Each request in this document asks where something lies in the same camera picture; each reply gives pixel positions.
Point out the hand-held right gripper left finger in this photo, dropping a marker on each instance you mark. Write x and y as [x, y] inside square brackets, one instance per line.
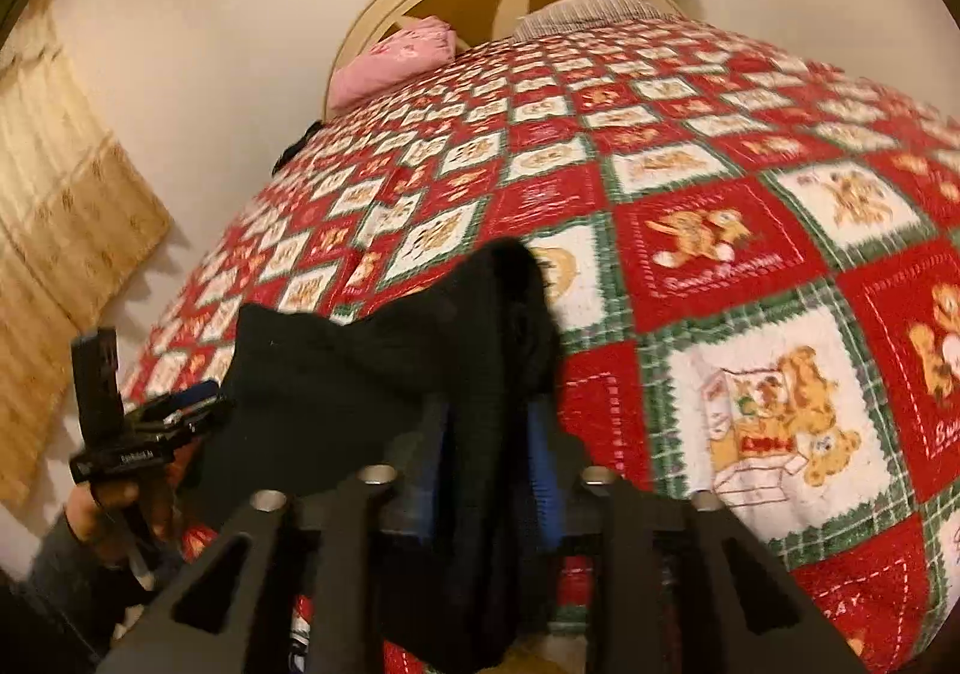
[433, 494]

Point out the person's left hand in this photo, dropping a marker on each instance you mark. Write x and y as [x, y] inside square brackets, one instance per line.
[97, 516]

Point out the black object beside bed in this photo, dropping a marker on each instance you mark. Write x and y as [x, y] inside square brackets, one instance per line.
[296, 149]

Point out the person's left forearm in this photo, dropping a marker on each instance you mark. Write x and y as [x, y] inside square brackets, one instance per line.
[60, 599]

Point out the grey pillow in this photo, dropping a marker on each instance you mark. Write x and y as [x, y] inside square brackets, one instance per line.
[592, 14]

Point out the pink pillow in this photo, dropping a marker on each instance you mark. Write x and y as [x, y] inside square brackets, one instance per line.
[390, 63]

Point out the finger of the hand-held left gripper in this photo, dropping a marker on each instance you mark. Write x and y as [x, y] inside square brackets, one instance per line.
[184, 398]
[199, 419]

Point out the black pants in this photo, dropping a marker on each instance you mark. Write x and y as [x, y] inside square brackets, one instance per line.
[360, 389]

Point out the beige patterned curtain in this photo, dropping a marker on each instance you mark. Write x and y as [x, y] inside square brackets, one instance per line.
[60, 232]

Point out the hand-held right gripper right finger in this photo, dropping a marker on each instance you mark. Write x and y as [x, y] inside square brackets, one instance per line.
[544, 494]

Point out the red checkered printed blanket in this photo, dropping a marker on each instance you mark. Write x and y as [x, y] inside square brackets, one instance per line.
[712, 247]

